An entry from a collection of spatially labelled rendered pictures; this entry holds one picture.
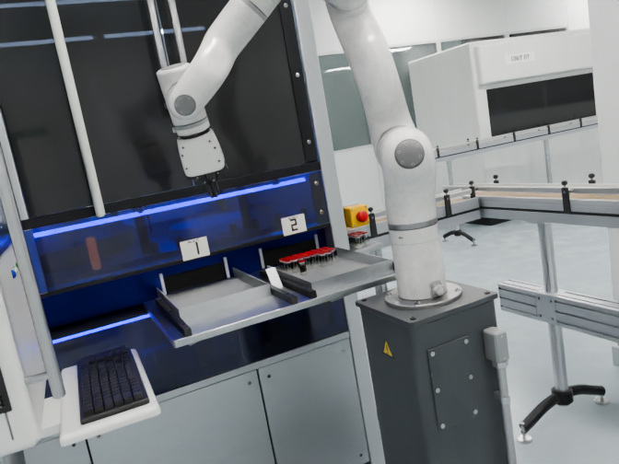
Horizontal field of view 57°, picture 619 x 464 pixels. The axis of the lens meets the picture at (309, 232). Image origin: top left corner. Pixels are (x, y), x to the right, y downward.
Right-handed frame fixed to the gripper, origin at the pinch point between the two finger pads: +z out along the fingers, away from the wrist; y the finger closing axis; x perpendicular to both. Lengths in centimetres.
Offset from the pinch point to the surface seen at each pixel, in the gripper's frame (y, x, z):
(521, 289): 97, 52, 91
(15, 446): -41, -54, 22
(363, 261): 35, 17, 41
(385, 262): 40, 3, 35
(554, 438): 93, 18, 138
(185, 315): -15.4, -10.3, 28.9
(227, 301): -4.8, -5.6, 30.5
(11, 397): -39, -51, 13
